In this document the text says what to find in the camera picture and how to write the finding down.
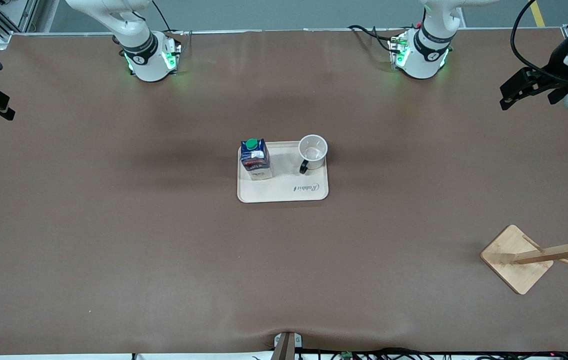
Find white smiley cup black handle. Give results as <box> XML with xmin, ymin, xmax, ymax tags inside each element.
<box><xmin>298</xmin><ymin>134</ymin><xmax>329</xmax><ymax>175</ymax></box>

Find blue milk carton green cap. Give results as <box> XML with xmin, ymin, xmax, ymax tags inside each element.
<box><xmin>240</xmin><ymin>138</ymin><xmax>273</xmax><ymax>181</ymax></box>

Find wooden cup stand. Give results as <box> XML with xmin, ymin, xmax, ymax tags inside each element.
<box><xmin>480</xmin><ymin>221</ymin><xmax>568</xmax><ymax>295</ymax></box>

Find beige plastic tray bear print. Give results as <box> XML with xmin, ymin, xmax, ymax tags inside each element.
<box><xmin>237</xmin><ymin>140</ymin><xmax>329</xmax><ymax>204</ymax></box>

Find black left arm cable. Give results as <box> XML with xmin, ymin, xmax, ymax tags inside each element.
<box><xmin>510</xmin><ymin>0</ymin><xmax>565</xmax><ymax>83</ymax></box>

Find black left base cables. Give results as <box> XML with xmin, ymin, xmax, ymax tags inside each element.
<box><xmin>348</xmin><ymin>25</ymin><xmax>400</xmax><ymax>53</ymax></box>

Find metal table edge bracket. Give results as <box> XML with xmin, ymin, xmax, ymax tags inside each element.
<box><xmin>273</xmin><ymin>331</ymin><xmax>303</xmax><ymax>360</ymax></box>

